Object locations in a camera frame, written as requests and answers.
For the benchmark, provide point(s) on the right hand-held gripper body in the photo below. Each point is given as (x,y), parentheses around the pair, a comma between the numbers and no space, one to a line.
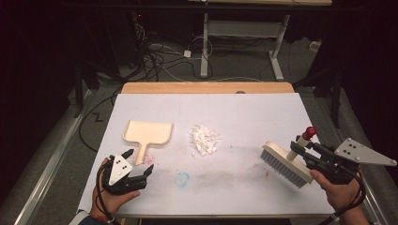
(341,159)

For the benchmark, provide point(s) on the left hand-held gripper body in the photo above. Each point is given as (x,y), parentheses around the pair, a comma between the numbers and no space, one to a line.
(120,168)

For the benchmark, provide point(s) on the person's left hand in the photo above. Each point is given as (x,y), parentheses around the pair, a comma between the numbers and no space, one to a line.
(114,201)

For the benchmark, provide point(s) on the person's right hand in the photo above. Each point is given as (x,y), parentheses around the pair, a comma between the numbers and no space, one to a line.
(339,193)

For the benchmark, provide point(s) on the cream dustpan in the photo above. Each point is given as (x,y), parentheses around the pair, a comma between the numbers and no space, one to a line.
(147,132)

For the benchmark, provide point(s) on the black stand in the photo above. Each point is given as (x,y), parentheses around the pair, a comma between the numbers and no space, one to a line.
(78,90)
(336,100)

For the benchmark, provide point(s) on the pile of white paper scraps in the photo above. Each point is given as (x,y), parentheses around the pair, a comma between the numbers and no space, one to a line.
(204,140)

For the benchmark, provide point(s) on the white table cover sheet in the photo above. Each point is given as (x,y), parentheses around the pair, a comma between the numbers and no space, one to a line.
(219,187)

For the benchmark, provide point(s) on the white power strip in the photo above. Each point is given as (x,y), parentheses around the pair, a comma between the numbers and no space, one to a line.
(315,46)

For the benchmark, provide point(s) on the wooden table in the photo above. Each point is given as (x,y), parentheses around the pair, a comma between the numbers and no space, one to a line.
(203,87)

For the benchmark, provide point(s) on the white power adapter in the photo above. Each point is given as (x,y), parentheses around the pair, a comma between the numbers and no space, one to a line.
(187,53)

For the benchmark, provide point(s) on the metal floor rail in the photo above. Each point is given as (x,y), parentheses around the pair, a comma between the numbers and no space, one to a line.
(47,175)
(372,200)

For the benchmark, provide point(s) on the white desk frame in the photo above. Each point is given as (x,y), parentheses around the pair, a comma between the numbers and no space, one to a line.
(205,47)

